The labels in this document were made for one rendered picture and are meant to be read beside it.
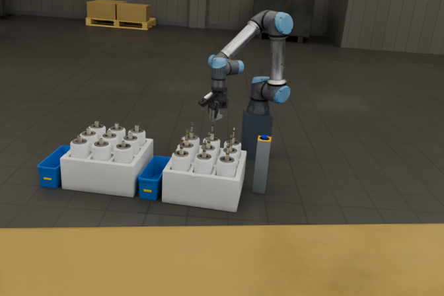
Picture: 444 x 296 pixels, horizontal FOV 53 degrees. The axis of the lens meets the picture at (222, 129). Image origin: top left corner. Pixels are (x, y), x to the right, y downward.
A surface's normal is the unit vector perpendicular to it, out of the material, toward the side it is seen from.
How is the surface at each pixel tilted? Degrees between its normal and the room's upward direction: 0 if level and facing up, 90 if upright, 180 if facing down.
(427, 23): 90
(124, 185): 90
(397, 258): 0
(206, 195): 90
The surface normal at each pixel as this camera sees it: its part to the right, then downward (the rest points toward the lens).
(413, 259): 0.07, -0.94
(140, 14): -0.03, 0.35
